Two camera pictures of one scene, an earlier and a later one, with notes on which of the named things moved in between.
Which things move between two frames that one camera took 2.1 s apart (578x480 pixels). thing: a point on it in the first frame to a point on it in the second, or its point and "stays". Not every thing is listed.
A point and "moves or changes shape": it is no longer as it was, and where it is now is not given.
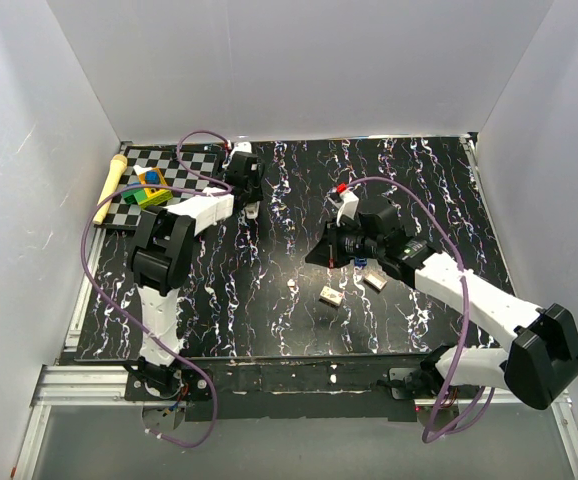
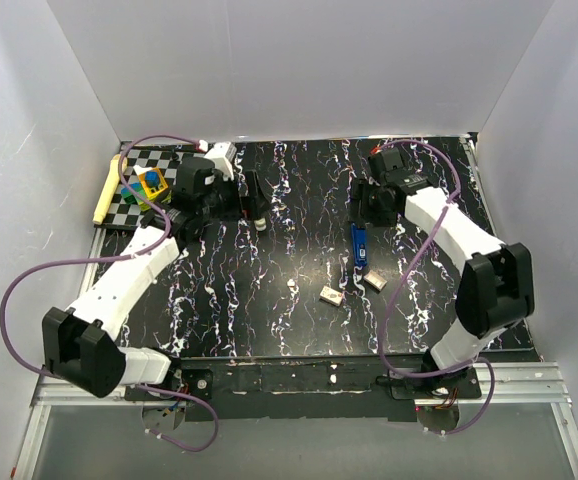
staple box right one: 375,281 stays
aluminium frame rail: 78,386 stays
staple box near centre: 330,295 stays
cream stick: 252,209 moves or changes shape
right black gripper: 326,251 to 360,191
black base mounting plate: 364,389 stays
